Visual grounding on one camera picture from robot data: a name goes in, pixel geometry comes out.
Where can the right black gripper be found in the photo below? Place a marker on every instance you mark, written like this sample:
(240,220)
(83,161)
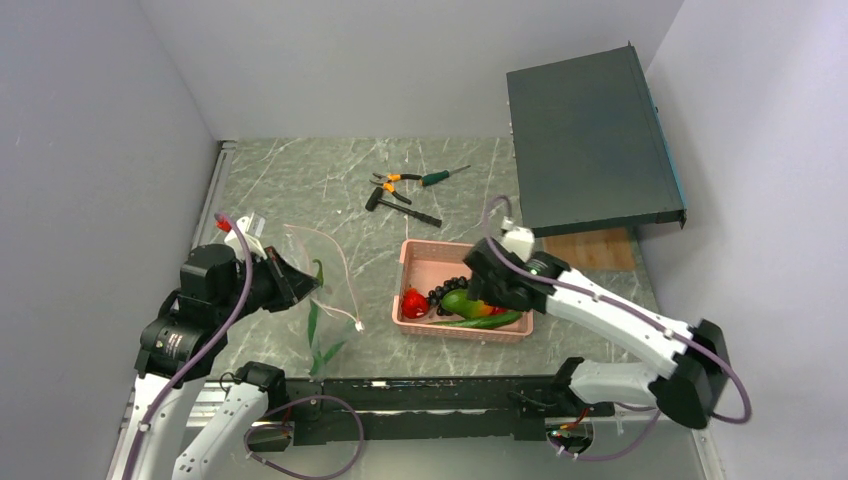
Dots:
(480,290)

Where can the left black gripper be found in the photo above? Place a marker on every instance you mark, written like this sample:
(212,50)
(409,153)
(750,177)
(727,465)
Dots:
(291,284)

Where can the green chili pepper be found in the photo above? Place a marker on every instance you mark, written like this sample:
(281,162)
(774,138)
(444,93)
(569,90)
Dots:
(319,274)

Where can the clear zip top bag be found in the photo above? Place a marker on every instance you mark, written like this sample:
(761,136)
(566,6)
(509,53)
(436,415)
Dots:
(302,245)

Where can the pink plastic basket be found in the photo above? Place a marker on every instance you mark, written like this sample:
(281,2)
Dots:
(423,264)

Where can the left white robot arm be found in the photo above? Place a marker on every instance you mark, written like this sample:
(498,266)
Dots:
(218,287)

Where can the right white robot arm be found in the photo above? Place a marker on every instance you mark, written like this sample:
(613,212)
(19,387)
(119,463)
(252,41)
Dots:
(681,369)

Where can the green cucumber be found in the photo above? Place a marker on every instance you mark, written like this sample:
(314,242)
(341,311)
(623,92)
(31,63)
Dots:
(485,323)

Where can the green red mango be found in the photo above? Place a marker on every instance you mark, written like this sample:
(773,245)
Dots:
(464,305)

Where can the dark grape bunch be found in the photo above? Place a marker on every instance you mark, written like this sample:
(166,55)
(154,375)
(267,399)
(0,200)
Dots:
(435,295)

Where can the red tomato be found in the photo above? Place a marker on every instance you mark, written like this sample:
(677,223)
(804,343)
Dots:
(413,304)

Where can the wooden board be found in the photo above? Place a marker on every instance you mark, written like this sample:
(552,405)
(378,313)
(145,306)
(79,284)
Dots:
(597,250)

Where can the black hammer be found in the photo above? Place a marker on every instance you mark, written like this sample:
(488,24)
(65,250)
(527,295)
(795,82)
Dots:
(376,198)

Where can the dark green metal box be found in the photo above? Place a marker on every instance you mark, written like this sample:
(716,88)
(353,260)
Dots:
(589,146)

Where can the green handled screwdriver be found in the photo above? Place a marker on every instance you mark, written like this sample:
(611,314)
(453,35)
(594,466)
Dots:
(436,177)

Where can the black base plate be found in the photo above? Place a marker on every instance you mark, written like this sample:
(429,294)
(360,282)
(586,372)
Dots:
(347,409)

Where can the orange handled pliers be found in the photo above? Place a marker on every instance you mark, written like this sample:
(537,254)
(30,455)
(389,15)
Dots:
(386,182)

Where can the aluminium frame rail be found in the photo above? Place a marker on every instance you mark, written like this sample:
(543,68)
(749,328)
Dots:
(186,433)

